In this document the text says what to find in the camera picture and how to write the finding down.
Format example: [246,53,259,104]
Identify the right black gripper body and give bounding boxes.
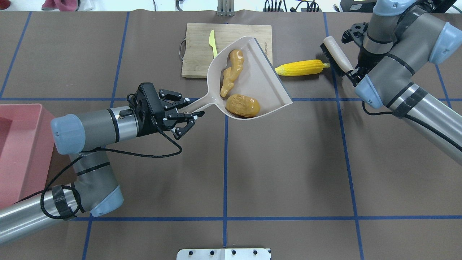
[341,22,372,87]

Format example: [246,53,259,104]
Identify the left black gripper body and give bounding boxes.
[126,82,170,138]

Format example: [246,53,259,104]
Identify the beige hand brush black bristles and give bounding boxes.
[320,36,353,76]

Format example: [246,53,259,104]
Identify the yellow toy corn cob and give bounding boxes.
[275,59,330,76]

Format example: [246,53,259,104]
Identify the brown toy potato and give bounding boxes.
[225,94,261,118]

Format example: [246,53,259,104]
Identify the tan toy ginger root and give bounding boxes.
[220,49,245,98]

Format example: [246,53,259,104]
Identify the beige plastic dustpan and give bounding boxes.
[178,36,292,120]

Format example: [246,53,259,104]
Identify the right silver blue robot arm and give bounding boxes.
[341,0,462,164]

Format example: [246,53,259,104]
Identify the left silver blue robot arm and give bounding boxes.
[1,83,204,245]

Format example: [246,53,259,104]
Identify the pink plastic bin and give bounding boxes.
[0,104,55,209]

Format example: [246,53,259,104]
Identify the wooden cutting board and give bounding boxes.
[181,22,273,78]

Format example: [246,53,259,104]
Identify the yellow plastic toy knife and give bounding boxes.
[208,30,218,59]

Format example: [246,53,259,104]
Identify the black power strip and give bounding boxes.
[262,0,322,13]

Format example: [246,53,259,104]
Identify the maroon cloth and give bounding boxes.
[41,0,80,12]

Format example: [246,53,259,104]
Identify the aluminium frame post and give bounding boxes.
[217,0,235,17]

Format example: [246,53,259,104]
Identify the metal base plate with bolts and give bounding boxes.
[176,248,272,260]

